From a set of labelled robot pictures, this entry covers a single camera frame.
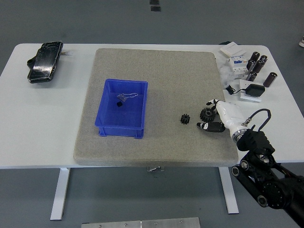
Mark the black puck with cord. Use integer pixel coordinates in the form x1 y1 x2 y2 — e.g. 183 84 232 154
225 84 266 98

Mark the blue plastic box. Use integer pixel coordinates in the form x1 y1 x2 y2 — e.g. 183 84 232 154
94 78 149 140

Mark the clear plastic bag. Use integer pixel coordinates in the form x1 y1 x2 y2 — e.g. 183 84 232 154
218 59 236 86

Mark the black wrapped device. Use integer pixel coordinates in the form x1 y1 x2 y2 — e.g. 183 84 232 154
26 41 64 84

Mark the grey-brown mat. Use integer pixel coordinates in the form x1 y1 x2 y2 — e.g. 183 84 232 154
73 48 239 168

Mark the metal under-table bracket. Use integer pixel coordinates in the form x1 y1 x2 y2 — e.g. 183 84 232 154
145 165 165 172

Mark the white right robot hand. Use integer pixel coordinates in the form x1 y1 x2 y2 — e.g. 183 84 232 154
196 98 247 138

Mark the white circuit breaker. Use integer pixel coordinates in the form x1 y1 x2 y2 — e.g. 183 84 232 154
228 55 250 79

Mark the grey metal plate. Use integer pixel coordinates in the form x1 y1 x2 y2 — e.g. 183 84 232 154
81 217 200 228

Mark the white flat switch box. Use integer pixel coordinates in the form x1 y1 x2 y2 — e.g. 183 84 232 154
219 42 245 57

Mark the large black gear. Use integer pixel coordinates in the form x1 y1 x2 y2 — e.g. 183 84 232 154
199 107 218 122

